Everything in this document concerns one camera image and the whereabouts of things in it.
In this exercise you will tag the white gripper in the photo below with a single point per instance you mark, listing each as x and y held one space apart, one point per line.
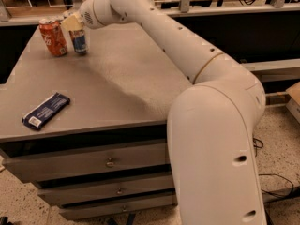
88 14

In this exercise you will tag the blue silver redbull can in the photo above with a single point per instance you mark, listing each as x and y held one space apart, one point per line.
78 41

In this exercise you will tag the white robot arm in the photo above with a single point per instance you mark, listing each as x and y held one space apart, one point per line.
210 125

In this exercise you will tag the orange coke can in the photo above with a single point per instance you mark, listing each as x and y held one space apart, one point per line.
53 37

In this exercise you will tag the dark blue snack bar wrapper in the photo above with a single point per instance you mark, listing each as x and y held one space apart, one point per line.
46 111

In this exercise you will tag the grey drawer cabinet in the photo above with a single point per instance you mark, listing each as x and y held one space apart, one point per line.
120 92

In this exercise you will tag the top grey drawer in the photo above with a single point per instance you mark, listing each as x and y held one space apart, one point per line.
88 160

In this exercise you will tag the grey drawer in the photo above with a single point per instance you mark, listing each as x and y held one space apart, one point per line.
88 160
101 209
106 189

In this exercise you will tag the middle grey drawer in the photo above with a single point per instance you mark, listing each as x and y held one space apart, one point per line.
106 189

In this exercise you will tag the bottom grey drawer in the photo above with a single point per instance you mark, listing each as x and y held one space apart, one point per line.
101 209

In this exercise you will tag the grey metal railing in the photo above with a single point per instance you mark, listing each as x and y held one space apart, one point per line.
187 3

